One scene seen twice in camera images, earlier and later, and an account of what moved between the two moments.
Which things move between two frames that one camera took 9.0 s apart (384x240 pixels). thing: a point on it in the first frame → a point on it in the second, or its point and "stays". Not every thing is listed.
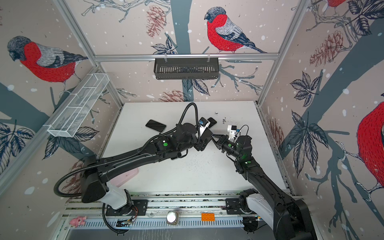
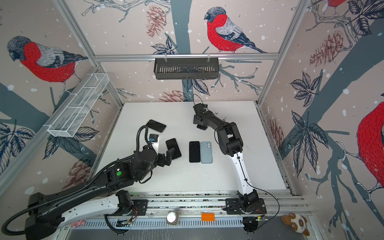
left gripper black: x=203 y=143 → x=163 y=162
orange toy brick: x=208 y=217 stays
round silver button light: x=172 y=217 stays
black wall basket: x=186 y=68 stays
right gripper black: x=223 y=138 → x=196 y=121
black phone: x=155 y=125 stays
